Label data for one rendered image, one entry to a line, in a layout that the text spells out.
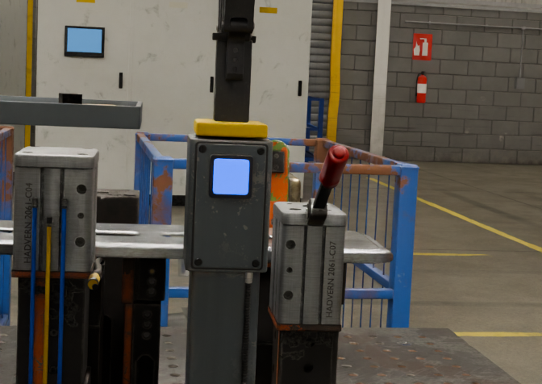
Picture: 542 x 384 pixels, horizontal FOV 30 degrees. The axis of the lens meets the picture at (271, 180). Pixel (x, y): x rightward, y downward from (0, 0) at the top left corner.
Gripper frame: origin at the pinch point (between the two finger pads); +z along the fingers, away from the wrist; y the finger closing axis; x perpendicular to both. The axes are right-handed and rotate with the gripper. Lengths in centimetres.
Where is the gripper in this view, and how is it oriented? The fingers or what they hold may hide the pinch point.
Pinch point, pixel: (232, 81)
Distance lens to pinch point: 87.4
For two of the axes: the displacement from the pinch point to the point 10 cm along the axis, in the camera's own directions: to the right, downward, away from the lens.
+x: -9.9, -0.3, -1.2
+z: -0.5, 9.9, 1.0
